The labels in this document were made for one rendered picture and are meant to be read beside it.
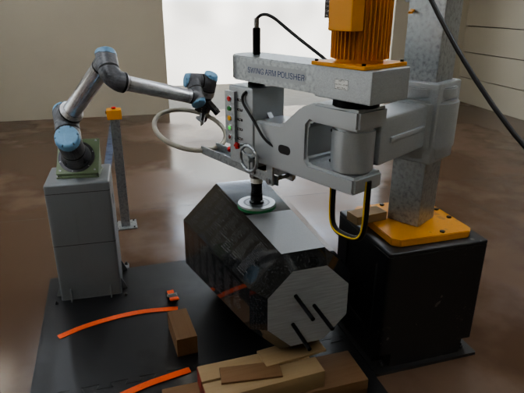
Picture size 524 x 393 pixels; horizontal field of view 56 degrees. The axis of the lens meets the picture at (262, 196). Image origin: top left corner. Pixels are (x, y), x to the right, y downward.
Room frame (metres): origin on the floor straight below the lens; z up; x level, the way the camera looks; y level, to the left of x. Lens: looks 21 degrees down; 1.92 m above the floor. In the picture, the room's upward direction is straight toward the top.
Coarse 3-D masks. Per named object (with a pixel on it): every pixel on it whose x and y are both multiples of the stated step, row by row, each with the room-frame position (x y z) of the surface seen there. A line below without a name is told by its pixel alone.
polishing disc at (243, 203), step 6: (246, 198) 2.68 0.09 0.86; (264, 198) 2.68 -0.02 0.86; (270, 198) 2.68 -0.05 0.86; (240, 204) 2.58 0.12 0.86; (246, 204) 2.58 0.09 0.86; (252, 204) 2.58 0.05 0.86; (264, 204) 2.58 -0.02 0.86; (270, 204) 2.59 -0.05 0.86; (246, 210) 2.53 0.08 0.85; (252, 210) 2.52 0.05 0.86; (258, 210) 2.52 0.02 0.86; (264, 210) 2.53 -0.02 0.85
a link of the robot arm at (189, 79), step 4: (184, 76) 3.20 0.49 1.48; (188, 76) 3.16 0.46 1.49; (192, 76) 3.17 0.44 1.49; (196, 76) 3.19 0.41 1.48; (200, 76) 3.20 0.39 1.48; (204, 76) 3.21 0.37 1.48; (184, 80) 3.19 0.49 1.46; (188, 80) 3.15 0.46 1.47; (192, 80) 3.16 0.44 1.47; (196, 80) 3.16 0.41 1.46; (200, 80) 3.19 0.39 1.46; (204, 80) 3.20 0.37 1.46; (184, 84) 3.18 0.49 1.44; (188, 84) 3.16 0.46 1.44; (192, 84) 3.14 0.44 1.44; (196, 84) 3.14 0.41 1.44; (200, 84) 3.17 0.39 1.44; (188, 88) 3.15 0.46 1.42
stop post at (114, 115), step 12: (108, 108) 4.18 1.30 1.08; (120, 108) 4.19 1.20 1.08; (120, 132) 4.14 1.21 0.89; (120, 144) 4.14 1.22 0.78; (120, 156) 4.14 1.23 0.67; (120, 168) 4.13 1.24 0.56; (120, 180) 4.13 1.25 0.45; (120, 192) 4.13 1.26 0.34; (120, 204) 4.13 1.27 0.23; (120, 216) 4.12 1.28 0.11; (120, 228) 4.08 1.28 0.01; (132, 228) 4.09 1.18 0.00
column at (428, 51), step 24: (456, 0) 2.54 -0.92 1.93; (408, 24) 2.59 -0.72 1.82; (432, 24) 2.50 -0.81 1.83; (456, 24) 2.57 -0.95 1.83; (408, 48) 2.58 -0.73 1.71; (432, 48) 2.49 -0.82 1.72; (432, 72) 2.48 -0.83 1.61; (408, 168) 2.53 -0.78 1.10; (432, 168) 2.53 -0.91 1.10; (408, 192) 2.52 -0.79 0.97; (432, 192) 2.56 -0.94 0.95; (408, 216) 2.51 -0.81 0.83; (432, 216) 2.59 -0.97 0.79
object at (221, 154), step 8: (216, 144) 3.00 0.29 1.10; (208, 152) 2.87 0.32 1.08; (216, 152) 2.81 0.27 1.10; (224, 152) 2.94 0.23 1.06; (224, 160) 2.75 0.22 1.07; (240, 168) 2.64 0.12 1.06; (256, 176) 2.53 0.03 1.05; (264, 176) 2.48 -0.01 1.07; (280, 176) 2.46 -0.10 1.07; (288, 176) 2.49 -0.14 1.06
